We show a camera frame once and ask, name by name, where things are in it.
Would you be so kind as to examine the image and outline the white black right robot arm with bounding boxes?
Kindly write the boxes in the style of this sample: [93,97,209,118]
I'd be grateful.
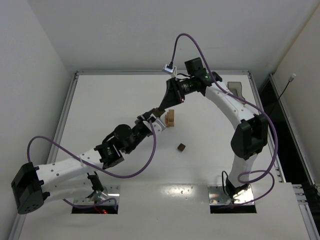
[158,57,268,198]

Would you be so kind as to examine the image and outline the metal base plate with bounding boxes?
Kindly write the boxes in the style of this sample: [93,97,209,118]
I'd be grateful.
[207,184,255,207]
[73,185,120,206]

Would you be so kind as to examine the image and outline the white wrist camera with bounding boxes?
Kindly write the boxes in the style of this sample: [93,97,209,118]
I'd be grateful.
[162,64,177,78]
[152,117,166,133]

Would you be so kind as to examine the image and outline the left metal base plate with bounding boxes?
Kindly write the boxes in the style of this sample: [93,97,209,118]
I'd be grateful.
[73,185,120,206]

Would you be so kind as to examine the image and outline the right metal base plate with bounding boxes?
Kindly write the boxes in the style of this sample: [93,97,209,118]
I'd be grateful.
[207,184,255,207]

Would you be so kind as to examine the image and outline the long light wood block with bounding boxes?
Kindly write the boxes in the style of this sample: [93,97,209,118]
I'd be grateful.
[165,118,170,128]
[168,118,175,127]

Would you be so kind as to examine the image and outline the smoky transparent plastic container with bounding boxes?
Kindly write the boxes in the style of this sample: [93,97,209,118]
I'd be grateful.
[227,81,245,100]

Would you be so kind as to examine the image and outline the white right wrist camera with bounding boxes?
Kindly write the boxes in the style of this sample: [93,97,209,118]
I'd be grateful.
[162,64,177,78]

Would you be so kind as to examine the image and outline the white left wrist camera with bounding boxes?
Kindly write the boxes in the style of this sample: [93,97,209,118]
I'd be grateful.
[152,117,166,133]

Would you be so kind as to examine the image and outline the dark wood notched block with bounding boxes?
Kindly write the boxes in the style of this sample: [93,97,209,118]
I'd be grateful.
[152,108,166,118]

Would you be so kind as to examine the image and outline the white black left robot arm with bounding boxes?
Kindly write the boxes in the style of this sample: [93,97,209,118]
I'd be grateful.
[11,118,164,215]

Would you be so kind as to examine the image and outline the black cable with white plug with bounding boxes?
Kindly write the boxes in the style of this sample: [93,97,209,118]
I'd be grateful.
[269,73,297,111]

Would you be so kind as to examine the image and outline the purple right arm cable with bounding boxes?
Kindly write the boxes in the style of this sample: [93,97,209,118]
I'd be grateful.
[168,33,278,209]

